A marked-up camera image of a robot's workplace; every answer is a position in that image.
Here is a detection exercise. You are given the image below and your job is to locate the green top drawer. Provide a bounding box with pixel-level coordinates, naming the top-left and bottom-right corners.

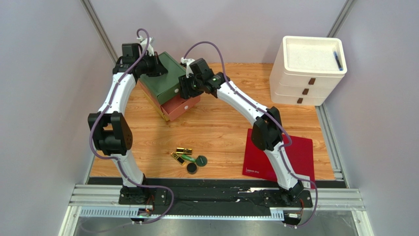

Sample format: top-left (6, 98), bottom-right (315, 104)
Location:
top-left (139, 52), bottom-right (186, 105)

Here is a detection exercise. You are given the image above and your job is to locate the pink drawer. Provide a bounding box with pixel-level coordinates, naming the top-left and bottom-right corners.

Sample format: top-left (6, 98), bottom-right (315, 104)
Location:
top-left (139, 83), bottom-right (201, 121)

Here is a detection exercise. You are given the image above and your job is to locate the green round compact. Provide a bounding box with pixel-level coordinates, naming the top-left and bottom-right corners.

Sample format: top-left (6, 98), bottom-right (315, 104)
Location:
top-left (195, 155), bottom-right (208, 167)

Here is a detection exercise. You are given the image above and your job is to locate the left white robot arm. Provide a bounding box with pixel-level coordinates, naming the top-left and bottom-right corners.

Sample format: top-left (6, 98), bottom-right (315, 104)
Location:
top-left (88, 40), bottom-right (168, 200)

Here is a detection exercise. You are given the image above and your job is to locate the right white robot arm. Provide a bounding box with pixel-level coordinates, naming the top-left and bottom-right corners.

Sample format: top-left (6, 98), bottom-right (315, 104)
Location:
top-left (179, 58), bottom-right (304, 203)

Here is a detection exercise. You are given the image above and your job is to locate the yellow bottom drawer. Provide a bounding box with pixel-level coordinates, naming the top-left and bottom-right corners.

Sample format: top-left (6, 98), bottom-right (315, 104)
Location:
top-left (144, 93), bottom-right (169, 121)

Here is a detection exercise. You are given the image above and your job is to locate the gold rectangular case upper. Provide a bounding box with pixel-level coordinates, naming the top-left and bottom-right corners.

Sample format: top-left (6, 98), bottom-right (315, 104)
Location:
top-left (175, 147), bottom-right (193, 155)

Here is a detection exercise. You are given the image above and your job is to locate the gold rectangular case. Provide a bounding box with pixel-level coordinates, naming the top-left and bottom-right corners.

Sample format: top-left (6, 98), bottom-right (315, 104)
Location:
top-left (175, 147), bottom-right (193, 155)
top-left (171, 152), bottom-right (186, 166)

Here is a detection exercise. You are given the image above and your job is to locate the green lipstick tube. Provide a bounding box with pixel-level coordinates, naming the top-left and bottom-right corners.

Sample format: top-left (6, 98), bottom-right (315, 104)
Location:
top-left (181, 154), bottom-right (196, 163)

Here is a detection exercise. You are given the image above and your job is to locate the gold rectangular case lower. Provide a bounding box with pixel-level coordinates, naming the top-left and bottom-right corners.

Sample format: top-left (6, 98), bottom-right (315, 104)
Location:
top-left (171, 152), bottom-right (186, 166)

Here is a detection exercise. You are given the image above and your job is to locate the black round compact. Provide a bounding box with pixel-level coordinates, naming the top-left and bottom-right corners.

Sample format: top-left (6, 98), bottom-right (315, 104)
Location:
top-left (186, 163), bottom-right (198, 175)

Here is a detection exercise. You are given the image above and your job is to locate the red mirror board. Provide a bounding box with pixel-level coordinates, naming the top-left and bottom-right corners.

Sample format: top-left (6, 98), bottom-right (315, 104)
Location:
top-left (242, 129), bottom-right (315, 183)

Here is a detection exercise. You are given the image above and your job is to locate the white three-drawer organizer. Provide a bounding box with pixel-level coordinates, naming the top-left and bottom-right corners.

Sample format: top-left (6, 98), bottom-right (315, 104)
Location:
top-left (269, 36), bottom-right (347, 106)

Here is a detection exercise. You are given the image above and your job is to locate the blue pen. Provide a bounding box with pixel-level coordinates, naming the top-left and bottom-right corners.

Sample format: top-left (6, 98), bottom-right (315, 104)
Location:
top-left (333, 51), bottom-right (343, 71)

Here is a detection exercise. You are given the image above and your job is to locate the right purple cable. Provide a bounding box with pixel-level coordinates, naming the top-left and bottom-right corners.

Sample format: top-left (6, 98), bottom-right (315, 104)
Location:
top-left (181, 41), bottom-right (320, 229)

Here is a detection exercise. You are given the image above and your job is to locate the purple cable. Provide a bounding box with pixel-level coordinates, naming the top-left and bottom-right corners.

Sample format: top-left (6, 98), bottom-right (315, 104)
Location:
top-left (88, 28), bottom-right (175, 225)
top-left (181, 41), bottom-right (320, 229)

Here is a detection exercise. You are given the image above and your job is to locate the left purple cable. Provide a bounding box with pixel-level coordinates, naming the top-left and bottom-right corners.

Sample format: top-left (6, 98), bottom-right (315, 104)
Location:
top-left (88, 28), bottom-right (175, 225)

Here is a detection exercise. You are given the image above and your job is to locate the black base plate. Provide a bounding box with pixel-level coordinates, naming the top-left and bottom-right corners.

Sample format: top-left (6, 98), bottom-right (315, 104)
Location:
top-left (118, 177), bottom-right (347, 217)

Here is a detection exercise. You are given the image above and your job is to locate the aluminium frame rail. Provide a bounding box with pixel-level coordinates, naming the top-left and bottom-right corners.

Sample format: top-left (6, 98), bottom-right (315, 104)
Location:
top-left (59, 184), bottom-right (374, 236)

